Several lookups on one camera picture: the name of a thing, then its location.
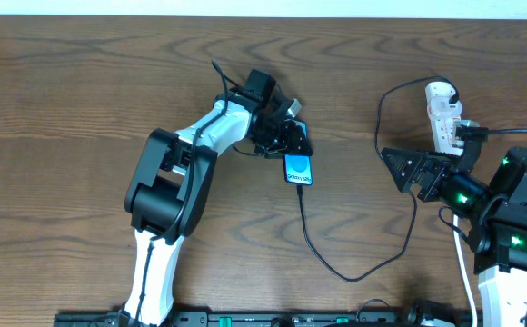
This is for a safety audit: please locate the white power strip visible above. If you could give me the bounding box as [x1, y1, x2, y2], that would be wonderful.
[425, 81, 462, 156]

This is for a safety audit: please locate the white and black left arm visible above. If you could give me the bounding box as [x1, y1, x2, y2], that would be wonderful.
[118, 69, 313, 326]

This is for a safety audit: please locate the white power strip cord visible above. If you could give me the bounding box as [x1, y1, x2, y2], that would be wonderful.
[452, 215, 479, 327]

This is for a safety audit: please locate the black charger cable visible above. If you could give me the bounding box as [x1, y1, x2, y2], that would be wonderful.
[295, 74, 461, 283]

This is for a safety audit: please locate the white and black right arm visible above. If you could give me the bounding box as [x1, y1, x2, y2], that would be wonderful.
[382, 144, 527, 326]

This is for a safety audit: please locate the blue smartphone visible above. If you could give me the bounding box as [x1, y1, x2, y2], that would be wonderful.
[283, 120, 313, 185]

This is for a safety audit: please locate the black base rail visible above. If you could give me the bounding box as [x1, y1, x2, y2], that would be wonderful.
[54, 298, 473, 327]

